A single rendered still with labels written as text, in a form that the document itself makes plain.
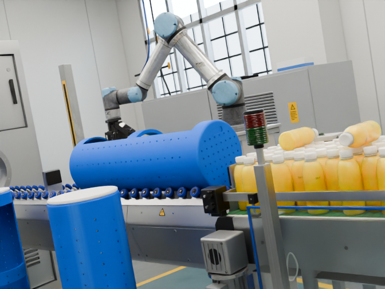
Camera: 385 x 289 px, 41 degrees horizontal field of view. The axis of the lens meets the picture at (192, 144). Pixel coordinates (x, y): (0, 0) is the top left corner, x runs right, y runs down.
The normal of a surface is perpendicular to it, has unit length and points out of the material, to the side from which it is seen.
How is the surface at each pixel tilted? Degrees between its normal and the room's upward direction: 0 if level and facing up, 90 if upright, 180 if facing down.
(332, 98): 90
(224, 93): 98
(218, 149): 90
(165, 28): 85
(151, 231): 110
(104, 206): 90
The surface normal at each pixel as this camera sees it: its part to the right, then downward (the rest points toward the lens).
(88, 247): 0.13, 0.05
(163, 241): -0.58, 0.49
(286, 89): -0.78, 0.18
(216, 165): 0.73, -0.07
